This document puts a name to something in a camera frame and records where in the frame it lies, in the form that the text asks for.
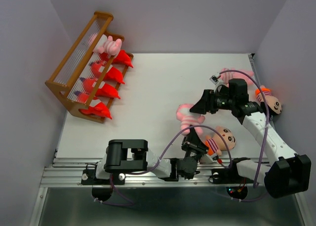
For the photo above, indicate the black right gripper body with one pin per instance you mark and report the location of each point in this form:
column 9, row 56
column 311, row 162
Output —
column 217, row 101

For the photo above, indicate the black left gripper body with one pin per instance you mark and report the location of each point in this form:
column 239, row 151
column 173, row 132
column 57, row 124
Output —
column 193, row 149

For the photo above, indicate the pink striped pig plush back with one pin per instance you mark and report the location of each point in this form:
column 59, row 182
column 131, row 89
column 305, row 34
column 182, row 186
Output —
column 188, row 118

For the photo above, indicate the pink striped pig plush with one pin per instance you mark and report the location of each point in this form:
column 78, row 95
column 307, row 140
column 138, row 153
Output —
column 225, row 77
column 188, row 118
column 108, row 45

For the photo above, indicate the red shark plush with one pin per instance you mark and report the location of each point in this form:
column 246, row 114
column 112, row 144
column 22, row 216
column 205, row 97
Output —
column 104, row 89
column 121, row 58
column 113, row 73
column 96, row 106

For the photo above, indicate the pink striped pig plush front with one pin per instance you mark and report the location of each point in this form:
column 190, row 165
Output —
column 108, row 45

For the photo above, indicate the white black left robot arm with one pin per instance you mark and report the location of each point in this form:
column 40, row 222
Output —
column 133, row 157

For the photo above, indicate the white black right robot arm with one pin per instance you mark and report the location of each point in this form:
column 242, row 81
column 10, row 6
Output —
column 266, row 142

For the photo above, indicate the wooden tiered shelf rack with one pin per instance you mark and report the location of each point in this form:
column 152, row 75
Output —
column 64, row 81

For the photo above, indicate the boy doll orange pants front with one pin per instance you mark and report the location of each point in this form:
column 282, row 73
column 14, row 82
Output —
column 217, row 143

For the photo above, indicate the boy doll orange pants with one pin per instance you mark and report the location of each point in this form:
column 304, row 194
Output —
column 268, row 101
column 217, row 143

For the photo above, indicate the pink striped pig plush right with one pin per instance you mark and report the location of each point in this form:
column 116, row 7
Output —
column 225, row 77

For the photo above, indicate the boy doll orange pants right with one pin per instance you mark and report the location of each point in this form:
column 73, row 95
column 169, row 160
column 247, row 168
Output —
column 268, row 101

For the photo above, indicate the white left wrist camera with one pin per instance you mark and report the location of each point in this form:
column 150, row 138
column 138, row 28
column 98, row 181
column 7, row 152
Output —
column 208, row 159

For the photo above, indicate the aluminium front mounting rail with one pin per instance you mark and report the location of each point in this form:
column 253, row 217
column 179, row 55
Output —
column 60, row 175

